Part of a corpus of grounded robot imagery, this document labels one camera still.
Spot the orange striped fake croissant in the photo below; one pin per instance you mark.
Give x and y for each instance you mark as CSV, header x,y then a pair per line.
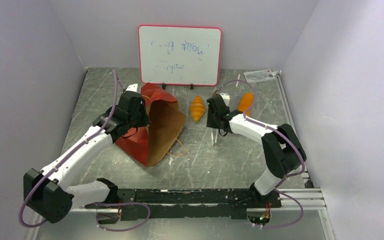
x,y
197,109

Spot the red paper bag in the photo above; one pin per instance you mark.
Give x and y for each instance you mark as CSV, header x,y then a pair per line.
x,y
148,145

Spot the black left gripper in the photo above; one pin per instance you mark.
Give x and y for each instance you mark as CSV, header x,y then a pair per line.
x,y
145,119

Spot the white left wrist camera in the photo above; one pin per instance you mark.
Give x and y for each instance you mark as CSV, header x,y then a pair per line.
x,y
132,88

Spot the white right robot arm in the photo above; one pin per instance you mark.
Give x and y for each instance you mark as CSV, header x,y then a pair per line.
x,y
283,153

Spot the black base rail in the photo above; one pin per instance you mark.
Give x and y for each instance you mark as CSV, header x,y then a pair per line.
x,y
135,204

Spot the orange fake bread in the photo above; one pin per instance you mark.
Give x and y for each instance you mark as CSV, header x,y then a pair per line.
x,y
246,103

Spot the white marker pen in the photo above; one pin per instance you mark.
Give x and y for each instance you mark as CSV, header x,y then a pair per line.
x,y
238,80

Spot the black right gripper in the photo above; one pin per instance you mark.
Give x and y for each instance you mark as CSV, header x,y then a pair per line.
x,y
214,122

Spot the pink framed whiteboard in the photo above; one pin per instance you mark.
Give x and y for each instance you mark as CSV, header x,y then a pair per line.
x,y
179,55

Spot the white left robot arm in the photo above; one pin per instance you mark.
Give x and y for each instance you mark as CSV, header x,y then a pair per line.
x,y
49,192

